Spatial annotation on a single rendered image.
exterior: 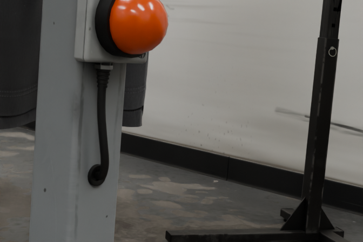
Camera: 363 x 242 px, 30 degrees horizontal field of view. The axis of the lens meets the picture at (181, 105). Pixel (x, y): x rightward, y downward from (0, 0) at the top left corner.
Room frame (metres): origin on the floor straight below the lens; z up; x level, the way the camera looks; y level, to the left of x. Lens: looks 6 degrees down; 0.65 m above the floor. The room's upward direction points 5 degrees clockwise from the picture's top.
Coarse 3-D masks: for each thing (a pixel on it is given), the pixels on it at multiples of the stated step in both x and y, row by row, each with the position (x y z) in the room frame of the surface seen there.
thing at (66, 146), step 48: (48, 0) 0.41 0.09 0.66; (96, 0) 0.38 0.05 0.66; (48, 48) 0.41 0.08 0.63; (96, 48) 0.39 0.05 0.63; (48, 96) 0.41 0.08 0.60; (96, 96) 0.40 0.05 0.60; (48, 144) 0.41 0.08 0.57; (96, 144) 0.41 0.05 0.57; (48, 192) 0.41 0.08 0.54; (96, 192) 0.41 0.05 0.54; (48, 240) 0.40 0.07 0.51; (96, 240) 0.41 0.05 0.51
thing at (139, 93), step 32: (0, 0) 0.69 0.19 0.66; (32, 0) 0.72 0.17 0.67; (0, 32) 0.69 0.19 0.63; (32, 32) 0.73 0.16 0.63; (0, 64) 0.69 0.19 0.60; (32, 64) 0.73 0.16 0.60; (128, 64) 0.82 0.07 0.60; (0, 96) 0.69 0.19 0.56; (32, 96) 0.74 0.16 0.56; (128, 96) 0.82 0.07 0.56; (0, 128) 0.70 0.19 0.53
